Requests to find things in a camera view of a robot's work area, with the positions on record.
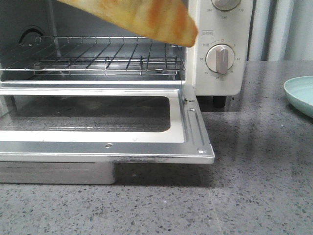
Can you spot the metal wire oven rack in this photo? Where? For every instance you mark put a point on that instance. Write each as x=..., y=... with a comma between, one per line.
x=95, y=56

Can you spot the light green round plate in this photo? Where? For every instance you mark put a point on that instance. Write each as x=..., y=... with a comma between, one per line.
x=299, y=93

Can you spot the oven glass door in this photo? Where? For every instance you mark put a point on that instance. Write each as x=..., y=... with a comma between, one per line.
x=101, y=124

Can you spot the golden croissant bread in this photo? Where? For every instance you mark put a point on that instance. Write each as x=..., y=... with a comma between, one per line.
x=166, y=21

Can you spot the beige temperature knob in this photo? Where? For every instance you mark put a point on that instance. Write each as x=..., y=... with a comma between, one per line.
x=225, y=5

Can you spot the beige timer knob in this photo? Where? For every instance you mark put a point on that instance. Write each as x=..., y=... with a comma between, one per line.
x=220, y=58

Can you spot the grey curtain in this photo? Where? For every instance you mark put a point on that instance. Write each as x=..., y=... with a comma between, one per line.
x=281, y=30

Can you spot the cream Toshiba toaster oven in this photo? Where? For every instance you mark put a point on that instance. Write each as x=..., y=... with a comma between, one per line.
x=23, y=20

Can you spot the black right oven foot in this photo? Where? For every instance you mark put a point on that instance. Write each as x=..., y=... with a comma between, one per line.
x=219, y=101

